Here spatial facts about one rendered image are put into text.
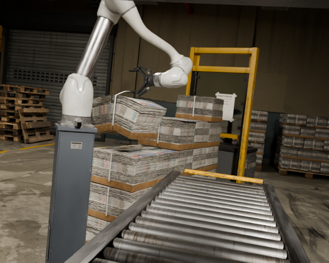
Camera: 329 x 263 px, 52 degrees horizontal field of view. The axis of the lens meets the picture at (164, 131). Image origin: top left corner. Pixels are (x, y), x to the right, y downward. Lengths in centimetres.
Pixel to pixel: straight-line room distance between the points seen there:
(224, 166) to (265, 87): 551
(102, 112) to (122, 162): 35
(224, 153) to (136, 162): 183
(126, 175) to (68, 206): 45
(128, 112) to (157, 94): 725
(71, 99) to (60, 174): 40
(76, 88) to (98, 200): 84
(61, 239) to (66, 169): 38
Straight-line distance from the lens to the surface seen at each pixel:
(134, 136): 210
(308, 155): 759
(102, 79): 981
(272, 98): 913
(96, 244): 89
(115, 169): 222
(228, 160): 380
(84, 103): 185
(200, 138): 294
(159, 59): 944
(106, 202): 230
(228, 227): 113
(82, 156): 186
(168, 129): 263
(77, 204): 192
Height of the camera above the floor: 115
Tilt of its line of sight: 4 degrees down
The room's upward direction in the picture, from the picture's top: 6 degrees clockwise
